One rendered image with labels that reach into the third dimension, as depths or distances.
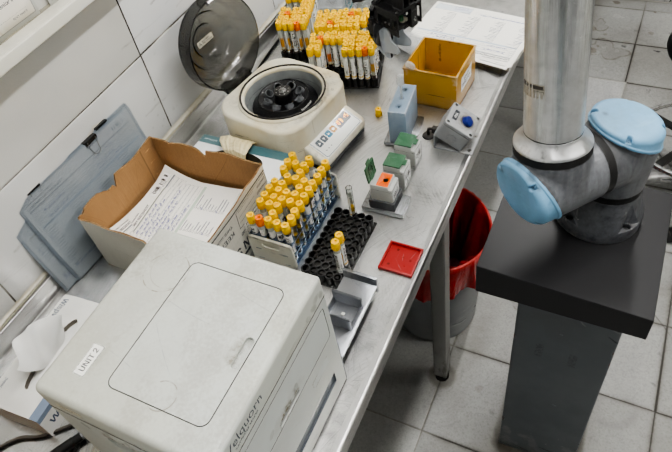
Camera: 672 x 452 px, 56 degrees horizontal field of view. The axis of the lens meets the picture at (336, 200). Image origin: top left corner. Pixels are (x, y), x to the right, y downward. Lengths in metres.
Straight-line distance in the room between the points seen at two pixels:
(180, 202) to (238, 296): 0.53
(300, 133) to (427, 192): 0.30
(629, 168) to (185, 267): 0.68
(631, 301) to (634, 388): 1.02
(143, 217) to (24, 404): 0.41
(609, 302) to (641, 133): 0.28
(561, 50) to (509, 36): 0.86
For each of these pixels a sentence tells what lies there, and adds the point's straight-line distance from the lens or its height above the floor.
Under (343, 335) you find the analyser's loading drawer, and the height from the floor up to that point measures 0.91.
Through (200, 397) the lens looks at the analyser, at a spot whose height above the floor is 1.17.
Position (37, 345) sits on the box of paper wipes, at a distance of 1.22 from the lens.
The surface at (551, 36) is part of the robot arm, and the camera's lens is 0.87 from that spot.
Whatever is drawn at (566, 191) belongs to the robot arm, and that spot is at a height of 1.14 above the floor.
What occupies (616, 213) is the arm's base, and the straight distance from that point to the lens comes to 1.15.
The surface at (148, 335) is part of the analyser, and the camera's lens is 0.86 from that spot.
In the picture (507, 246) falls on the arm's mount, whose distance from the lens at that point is 1.15.
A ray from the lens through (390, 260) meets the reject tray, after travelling 1.22.
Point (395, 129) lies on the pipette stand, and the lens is 1.40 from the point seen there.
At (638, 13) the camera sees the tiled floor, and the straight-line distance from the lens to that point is 3.57.
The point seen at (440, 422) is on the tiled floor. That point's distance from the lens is 2.01.
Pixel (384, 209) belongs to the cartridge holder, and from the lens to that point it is 1.28.
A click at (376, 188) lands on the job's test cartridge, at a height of 0.94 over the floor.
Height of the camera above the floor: 1.85
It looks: 47 degrees down
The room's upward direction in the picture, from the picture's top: 11 degrees counter-clockwise
